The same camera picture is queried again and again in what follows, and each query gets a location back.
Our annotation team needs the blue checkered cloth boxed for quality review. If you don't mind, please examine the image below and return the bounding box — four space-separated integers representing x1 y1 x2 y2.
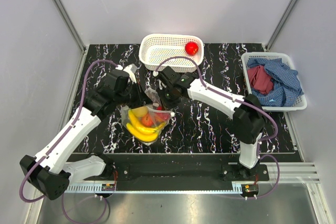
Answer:
247 58 303 107

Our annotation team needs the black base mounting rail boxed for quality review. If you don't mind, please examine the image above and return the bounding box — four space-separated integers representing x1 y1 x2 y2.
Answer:
65 152 289 192

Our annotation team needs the white perforated plastic basket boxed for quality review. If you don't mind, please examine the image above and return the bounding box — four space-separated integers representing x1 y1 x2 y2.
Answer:
139 34 204 73

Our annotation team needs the left aluminium frame post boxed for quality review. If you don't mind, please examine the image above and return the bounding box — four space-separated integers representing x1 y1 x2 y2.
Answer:
36 0 89 53

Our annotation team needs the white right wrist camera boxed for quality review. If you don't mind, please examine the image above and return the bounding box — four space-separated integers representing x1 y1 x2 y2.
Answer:
153 71 163 89

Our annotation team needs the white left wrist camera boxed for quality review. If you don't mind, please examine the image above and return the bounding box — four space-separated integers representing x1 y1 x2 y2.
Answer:
116 64 138 83

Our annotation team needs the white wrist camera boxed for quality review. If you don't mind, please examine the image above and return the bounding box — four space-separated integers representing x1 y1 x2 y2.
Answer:
153 71 163 89
116 64 138 83

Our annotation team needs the aluminium frame post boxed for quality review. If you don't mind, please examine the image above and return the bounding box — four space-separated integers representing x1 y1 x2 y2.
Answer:
36 0 89 53
265 0 299 51

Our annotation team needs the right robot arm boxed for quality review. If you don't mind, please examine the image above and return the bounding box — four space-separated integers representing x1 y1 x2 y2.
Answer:
153 66 266 180

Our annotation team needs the dark red cloth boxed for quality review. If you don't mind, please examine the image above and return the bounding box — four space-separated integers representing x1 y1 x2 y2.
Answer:
247 65 274 95

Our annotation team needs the red fake tomato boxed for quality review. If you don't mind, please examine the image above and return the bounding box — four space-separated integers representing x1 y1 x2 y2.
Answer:
154 106 171 123

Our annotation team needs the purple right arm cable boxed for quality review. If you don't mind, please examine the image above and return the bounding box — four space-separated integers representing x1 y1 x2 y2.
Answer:
154 56 279 141

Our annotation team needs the red fake apple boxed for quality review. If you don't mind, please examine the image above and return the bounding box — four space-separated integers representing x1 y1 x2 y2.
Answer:
184 41 199 56

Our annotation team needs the small red fake fruit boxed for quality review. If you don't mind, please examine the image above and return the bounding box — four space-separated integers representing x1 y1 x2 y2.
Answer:
141 113 154 127

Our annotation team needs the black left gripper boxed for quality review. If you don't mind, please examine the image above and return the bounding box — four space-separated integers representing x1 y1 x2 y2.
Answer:
116 79 153 109

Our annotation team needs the yellow fake banana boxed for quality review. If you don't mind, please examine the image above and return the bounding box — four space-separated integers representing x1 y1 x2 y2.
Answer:
126 110 166 143

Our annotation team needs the lavender plastic basket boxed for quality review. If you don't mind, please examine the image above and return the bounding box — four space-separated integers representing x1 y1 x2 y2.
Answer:
241 52 307 112

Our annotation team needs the right aluminium frame post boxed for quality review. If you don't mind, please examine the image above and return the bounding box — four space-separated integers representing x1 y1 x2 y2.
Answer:
265 0 299 51

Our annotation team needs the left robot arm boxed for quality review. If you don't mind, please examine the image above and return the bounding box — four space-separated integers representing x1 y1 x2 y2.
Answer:
19 64 151 202

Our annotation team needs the polka dot zip top bag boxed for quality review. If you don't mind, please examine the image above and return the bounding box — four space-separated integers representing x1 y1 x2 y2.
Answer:
121 88 175 145

